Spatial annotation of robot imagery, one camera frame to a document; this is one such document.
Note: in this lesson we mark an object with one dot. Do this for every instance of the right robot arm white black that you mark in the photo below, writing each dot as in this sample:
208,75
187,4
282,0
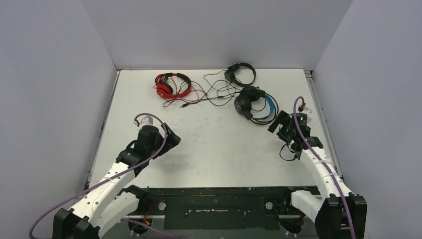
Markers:
339,213

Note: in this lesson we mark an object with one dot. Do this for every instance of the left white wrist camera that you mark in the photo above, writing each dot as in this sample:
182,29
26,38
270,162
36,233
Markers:
143,120

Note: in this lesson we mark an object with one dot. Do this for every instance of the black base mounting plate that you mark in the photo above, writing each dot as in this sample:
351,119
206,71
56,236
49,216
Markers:
234,208

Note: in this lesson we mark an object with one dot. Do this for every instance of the red headphones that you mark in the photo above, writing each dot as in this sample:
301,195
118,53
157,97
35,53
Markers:
174,87

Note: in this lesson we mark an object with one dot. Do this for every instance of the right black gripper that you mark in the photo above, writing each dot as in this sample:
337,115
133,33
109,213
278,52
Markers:
279,124

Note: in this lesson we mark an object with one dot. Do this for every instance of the large black blue headphones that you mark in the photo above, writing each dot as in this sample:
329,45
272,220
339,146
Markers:
253,103

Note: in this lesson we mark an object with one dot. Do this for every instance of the small black headphones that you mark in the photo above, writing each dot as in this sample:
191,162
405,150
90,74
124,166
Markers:
226,82

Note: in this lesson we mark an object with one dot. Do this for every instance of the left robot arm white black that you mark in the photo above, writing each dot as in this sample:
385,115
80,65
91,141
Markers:
114,197

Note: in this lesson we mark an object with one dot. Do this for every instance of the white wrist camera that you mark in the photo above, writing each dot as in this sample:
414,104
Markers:
304,109
143,120

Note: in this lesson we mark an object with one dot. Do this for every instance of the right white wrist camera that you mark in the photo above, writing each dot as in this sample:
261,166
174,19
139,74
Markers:
304,109

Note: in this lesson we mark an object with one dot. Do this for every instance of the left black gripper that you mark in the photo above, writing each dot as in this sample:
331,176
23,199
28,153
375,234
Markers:
171,141

